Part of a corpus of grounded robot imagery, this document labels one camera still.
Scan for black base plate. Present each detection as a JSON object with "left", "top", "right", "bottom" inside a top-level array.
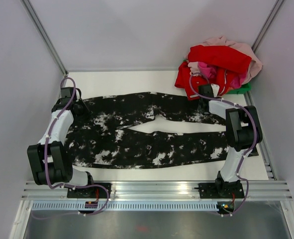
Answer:
[
  {"left": 67, "top": 186, "right": 107, "bottom": 199},
  {"left": 196, "top": 181, "right": 244, "bottom": 199}
]

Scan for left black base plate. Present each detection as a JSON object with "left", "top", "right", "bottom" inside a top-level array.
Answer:
[{"left": 67, "top": 186, "right": 107, "bottom": 199}]

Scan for purple cable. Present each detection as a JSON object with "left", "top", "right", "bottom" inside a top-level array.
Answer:
[
  {"left": 189, "top": 72, "right": 259, "bottom": 215},
  {"left": 45, "top": 76, "right": 110, "bottom": 215}
]

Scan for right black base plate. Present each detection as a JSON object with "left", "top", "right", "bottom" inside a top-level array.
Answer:
[{"left": 196, "top": 181, "right": 244, "bottom": 199}]

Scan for left aluminium frame post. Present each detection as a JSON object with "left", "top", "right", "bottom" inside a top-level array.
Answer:
[{"left": 20, "top": 0, "right": 68, "bottom": 76}]

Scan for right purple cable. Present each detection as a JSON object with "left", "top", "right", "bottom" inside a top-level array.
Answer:
[{"left": 189, "top": 72, "right": 259, "bottom": 215}]

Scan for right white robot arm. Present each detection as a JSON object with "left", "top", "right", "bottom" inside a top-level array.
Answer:
[{"left": 197, "top": 84, "right": 263, "bottom": 197}]

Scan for magenta pink trousers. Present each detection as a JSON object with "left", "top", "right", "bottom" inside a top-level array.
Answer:
[{"left": 198, "top": 62, "right": 217, "bottom": 79}]

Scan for aluminium frame post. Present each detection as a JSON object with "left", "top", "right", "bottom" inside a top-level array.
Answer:
[
  {"left": 252, "top": 0, "right": 286, "bottom": 52},
  {"left": 20, "top": 0, "right": 68, "bottom": 76}
]

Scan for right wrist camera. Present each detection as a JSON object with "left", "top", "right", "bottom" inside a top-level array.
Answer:
[{"left": 210, "top": 84, "right": 220, "bottom": 98}]

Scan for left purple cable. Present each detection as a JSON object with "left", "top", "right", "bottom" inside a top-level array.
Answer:
[{"left": 45, "top": 76, "right": 110, "bottom": 215}]

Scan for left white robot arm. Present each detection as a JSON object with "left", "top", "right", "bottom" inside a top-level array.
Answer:
[{"left": 27, "top": 87, "right": 96, "bottom": 198}]

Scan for white slotted cable duct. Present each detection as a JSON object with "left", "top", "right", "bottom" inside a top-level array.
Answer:
[{"left": 32, "top": 201, "right": 218, "bottom": 212}]

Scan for red trousers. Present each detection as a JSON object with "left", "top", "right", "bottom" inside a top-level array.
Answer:
[{"left": 175, "top": 45, "right": 252, "bottom": 100}]

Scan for aluminium mounting rail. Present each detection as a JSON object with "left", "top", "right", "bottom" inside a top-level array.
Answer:
[{"left": 20, "top": 181, "right": 293, "bottom": 201}]

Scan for black white-splattered trousers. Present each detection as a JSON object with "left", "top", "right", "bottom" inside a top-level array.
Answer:
[{"left": 63, "top": 91, "right": 259, "bottom": 170}]

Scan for right aluminium frame post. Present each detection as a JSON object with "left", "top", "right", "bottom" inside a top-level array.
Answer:
[{"left": 252, "top": 0, "right": 286, "bottom": 52}]

